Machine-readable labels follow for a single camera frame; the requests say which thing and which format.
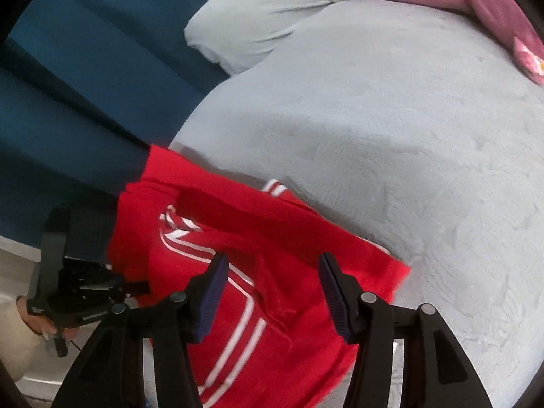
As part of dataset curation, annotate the light blue pillow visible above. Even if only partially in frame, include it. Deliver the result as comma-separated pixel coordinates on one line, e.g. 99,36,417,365
184,0,336,75

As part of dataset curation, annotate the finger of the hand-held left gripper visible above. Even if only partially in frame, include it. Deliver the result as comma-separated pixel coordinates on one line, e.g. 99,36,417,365
123,280,151,299

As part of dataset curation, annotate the teal upholstered bed frame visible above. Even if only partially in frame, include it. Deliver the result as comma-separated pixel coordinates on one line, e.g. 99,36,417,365
0,0,256,248

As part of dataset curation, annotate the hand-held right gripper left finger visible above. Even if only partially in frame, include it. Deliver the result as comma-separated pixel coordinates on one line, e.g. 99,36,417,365
51,252,231,408

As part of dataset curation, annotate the red knit sweater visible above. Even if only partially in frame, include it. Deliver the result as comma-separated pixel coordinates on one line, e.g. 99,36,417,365
106,144,411,408

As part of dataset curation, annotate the light blue fleece blanket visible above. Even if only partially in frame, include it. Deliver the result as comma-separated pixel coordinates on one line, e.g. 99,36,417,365
169,0,544,408

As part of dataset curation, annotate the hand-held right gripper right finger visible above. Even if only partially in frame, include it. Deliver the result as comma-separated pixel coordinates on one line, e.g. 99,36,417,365
318,252,494,408

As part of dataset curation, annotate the person's left forearm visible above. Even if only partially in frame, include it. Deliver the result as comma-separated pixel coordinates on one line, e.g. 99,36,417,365
0,296,44,384

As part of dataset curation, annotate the person's left hand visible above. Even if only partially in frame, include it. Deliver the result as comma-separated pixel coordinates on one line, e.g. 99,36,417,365
17,296,81,349

